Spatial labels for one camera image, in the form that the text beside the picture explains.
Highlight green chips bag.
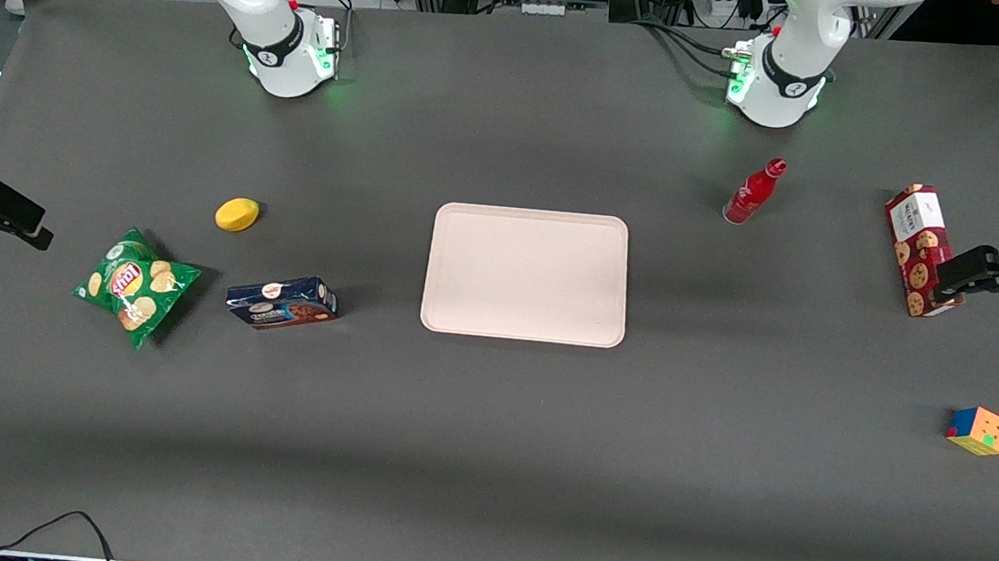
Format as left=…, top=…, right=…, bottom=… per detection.
left=68, top=222, right=207, bottom=354

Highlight power strip with black plugs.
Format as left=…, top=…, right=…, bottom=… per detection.
left=706, top=0, right=767, bottom=26

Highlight red bottle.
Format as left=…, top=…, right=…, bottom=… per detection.
left=721, top=153, right=789, bottom=230

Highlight dark blue cookie box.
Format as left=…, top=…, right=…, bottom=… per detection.
left=223, top=268, right=342, bottom=338

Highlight yellow lemon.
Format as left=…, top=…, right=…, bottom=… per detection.
left=213, top=195, right=261, bottom=235

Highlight dark grey table mat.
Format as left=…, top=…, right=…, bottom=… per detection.
left=0, top=0, right=999, bottom=561

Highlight thin black cable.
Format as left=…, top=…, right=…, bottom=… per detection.
left=0, top=503, right=123, bottom=561

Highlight red cookie box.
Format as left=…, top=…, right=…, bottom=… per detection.
left=876, top=181, right=976, bottom=322

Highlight colourful puzzle cube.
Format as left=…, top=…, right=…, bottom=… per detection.
left=944, top=404, right=999, bottom=459

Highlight pale pink plastic tray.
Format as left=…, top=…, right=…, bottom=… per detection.
left=418, top=199, right=636, bottom=351

